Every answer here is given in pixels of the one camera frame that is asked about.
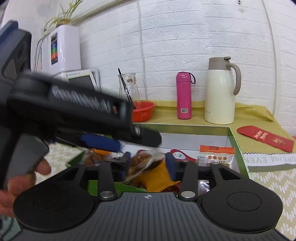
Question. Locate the left human hand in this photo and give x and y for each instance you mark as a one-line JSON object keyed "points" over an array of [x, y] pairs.
{"points": [[19, 184]]}

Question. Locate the orange peanut snack bag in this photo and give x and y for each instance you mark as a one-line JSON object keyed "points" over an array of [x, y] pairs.
{"points": [[94, 157]]}

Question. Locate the yellow tablecloth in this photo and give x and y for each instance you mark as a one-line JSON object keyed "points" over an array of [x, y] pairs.
{"points": [[245, 115]]}

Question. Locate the orange white snack packet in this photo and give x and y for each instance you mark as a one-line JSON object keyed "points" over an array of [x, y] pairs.
{"points": [[216, 155]]}

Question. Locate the white water purifier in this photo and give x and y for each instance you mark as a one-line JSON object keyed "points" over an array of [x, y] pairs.
{"points": [[60, 51]]}

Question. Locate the potted plant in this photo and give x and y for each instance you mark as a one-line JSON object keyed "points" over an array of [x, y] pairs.
{"points": [[63, 18]]}

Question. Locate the chevron patterned table mat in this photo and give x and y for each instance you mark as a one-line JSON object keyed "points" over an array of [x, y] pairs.
{"points": [[274, 171]]}

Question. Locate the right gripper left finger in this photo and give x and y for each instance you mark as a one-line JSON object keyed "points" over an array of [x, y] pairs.
{"points": [[111, 171]]}

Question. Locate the green cardboard box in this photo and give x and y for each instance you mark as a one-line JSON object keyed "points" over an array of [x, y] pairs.
{"points": [[180, 137]]}

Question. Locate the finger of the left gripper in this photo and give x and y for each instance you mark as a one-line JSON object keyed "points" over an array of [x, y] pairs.
{"points": [[146, 137], [101, 142]]}

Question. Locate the white water dispenser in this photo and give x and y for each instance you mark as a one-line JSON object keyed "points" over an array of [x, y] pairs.
{"points": [[85, 78]]}

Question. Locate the red nut mix packet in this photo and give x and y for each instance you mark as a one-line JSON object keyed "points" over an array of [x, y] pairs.
{"points": [[181, 156]]}

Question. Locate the pink thermos bottle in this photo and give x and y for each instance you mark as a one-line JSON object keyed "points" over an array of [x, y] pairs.
{"points": [[184, 80]]}

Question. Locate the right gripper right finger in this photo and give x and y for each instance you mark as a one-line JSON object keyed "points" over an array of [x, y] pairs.
{"points": [[185, 172]]}

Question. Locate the brown wrapped snack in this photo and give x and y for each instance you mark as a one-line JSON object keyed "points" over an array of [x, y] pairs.
{"points": [[142, 161]]}

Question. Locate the black straw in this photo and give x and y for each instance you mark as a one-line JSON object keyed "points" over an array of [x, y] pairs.
{"points": [[126, 88]]}

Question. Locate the white thermos jug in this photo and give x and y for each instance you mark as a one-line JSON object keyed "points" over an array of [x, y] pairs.
{"points": [[223, 84]]}

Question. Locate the red plastic basket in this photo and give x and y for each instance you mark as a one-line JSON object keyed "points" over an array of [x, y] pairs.
{"points": [[144, 113]]}

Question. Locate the glass carafe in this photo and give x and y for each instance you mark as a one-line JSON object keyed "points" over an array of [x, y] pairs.
{"points": [[130, 90]]}

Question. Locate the red envelope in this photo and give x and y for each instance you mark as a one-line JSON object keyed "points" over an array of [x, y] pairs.
{"points": [[267, 137]]}

